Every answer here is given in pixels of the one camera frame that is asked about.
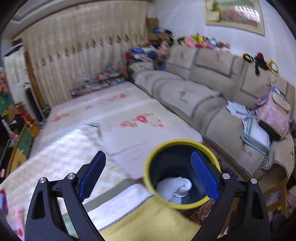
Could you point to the black tower fan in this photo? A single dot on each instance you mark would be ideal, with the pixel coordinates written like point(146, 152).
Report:
point(33, 103)

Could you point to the chevron patterned mat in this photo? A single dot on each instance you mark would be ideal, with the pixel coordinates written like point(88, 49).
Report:
point(63, 156)

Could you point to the beige patterned curtain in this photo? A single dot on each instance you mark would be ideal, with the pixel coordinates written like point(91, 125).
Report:
point(77, 43)

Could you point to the black yellow-rimmed trash bin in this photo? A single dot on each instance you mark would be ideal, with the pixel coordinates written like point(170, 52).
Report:
point(173, 159)

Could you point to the beige fabric sofa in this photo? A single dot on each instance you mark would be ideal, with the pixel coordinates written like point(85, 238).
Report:
point(197, 84)

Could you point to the pink backpack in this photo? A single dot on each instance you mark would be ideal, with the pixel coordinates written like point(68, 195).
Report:
point(273, 114)

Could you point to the white knitted cloth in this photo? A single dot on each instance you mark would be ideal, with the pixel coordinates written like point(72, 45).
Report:
point(174, 190)

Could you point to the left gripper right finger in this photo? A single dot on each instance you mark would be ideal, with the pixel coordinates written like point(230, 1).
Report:
point(239, 212)

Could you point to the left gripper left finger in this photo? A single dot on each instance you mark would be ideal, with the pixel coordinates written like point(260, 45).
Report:
point(44, 219)

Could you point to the framed flower painting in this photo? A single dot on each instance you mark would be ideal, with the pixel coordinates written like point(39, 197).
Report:
point(240, 14)

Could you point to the stack of papers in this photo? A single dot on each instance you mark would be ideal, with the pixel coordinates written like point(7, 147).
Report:
point(253, 135)

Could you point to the pink floral floor mat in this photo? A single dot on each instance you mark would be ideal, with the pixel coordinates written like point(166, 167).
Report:
point(130, 124)

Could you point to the low toy shelf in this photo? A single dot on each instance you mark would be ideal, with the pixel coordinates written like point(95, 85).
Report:
point(110, 76)

